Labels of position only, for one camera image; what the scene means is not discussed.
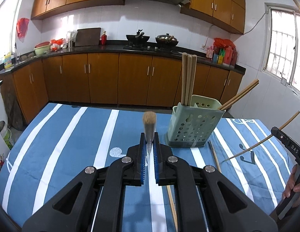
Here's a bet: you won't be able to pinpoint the left window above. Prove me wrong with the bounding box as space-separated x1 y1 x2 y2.
0 0 22 60

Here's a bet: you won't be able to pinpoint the blue white striped tablecloth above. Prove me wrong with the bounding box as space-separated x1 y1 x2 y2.
0 103 300 231

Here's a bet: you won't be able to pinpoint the yellow detergent bottle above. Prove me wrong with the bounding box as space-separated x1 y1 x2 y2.
3 52 13 70

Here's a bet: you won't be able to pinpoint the green bowl red lid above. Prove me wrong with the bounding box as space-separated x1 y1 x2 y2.
34 41 50 55

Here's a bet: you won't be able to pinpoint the red plastic bag hanging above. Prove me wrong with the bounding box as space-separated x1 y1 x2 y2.
16 17 30 43

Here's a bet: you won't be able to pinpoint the right hand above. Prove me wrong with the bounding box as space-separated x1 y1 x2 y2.
282 165 300 207

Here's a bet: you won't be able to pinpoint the red bottle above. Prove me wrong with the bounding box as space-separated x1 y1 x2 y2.
101 31 107 46

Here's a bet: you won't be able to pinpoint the gas stove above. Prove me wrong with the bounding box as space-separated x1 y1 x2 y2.
123 45 181 55

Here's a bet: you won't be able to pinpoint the black wok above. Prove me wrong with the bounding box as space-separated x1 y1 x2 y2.
126 29 150 46

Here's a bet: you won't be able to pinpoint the window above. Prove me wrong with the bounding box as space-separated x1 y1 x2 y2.
0 0 22 60
263 6 300 93

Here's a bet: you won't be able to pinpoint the right window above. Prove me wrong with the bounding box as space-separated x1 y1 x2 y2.
263 6 300 93

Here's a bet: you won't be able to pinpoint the lidded cooking pot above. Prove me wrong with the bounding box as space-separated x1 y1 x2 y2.
155 33 178 48

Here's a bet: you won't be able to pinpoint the green perforated utensil holder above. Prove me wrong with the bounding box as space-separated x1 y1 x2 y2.
166 95 224 148

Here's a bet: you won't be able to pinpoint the red bag on counter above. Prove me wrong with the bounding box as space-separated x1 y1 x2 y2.
50 38 68 51

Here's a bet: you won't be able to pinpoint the black countertop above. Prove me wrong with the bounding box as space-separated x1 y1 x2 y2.
0 40 246 76

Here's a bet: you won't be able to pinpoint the dark cutting board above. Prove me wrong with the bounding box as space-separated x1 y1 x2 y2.
75 27 101 47

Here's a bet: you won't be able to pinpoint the lower wooden cabinets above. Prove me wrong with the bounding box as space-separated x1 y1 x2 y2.
0 51 244 126

